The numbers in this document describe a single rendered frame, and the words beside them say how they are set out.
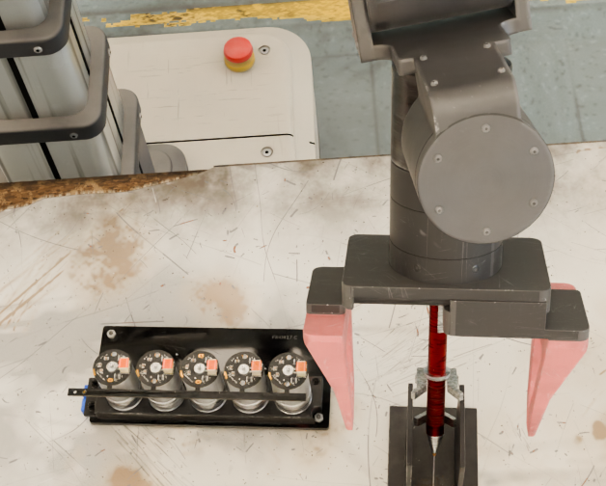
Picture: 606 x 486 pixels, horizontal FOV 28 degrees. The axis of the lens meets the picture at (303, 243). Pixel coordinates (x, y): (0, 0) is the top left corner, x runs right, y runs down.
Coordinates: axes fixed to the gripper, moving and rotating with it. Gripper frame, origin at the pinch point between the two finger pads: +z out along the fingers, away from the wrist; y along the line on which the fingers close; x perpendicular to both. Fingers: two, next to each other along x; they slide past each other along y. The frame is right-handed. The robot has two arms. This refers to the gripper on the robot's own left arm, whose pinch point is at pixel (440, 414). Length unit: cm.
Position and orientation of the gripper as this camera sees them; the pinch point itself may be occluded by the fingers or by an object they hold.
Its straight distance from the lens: 66.5
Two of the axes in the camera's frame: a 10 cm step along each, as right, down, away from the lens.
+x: 0.9, -4.0, 9.1
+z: 0.2, 9.2, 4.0
